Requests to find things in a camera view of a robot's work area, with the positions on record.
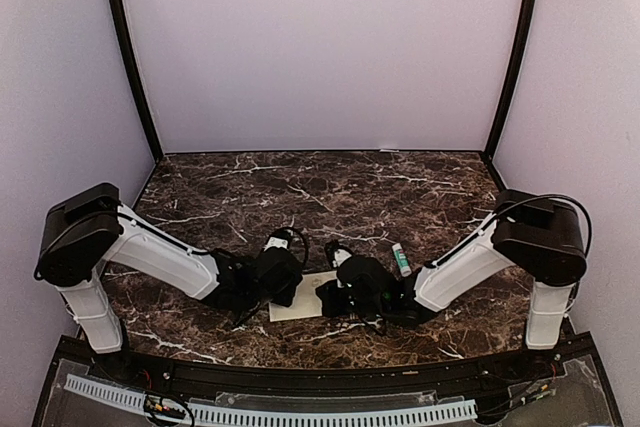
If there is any right black frame post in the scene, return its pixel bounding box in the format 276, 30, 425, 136
483, 0, 536, 164

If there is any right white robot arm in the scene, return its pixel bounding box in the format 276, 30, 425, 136
315, 189, 593, 381

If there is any white slotted cable duct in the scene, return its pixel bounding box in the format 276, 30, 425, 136
64, 374, 477, 426

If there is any black front rail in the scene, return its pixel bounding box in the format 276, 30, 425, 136
89, 341, 566, 401

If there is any cream envelope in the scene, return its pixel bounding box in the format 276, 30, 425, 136
269, 271, 337, 323

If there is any green white glue stick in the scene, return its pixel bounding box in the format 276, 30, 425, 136
392, 243, 412, 277

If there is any black frame post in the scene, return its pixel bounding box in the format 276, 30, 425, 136
483, 0, 536, 164
108, 0, 164, 163

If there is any left black frame post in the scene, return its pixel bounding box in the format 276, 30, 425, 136
108, 0, 164, 163

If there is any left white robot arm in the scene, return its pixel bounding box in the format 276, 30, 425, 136
34, 183, 308, 383

